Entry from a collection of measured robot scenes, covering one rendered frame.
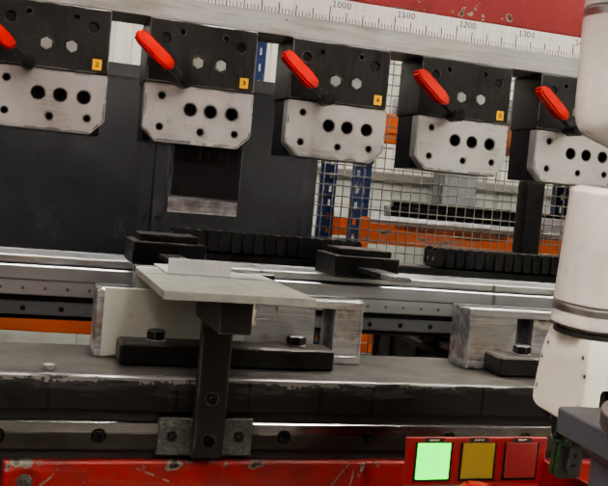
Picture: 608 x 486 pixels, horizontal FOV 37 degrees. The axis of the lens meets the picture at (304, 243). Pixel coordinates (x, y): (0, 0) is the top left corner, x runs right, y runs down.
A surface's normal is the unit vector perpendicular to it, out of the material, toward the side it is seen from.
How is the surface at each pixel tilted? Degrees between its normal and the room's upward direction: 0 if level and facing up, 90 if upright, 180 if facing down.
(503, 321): 90
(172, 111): 90
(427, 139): 90
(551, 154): 90
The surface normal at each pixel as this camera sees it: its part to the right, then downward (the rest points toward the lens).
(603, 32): -0.68, 0.00
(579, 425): -0.98, -0.07
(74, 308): 0.29, 0.07
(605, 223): -0.26, 0.10
